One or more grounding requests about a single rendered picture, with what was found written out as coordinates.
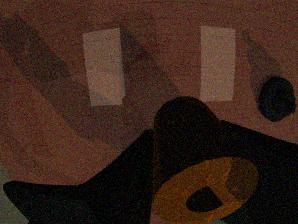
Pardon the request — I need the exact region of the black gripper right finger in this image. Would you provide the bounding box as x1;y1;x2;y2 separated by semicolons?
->
220;120;298;224

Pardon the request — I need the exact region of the orange knob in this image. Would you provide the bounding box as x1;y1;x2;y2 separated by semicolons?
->
153;96;259;224

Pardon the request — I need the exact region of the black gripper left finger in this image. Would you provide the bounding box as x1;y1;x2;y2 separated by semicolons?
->
3;129;153;224

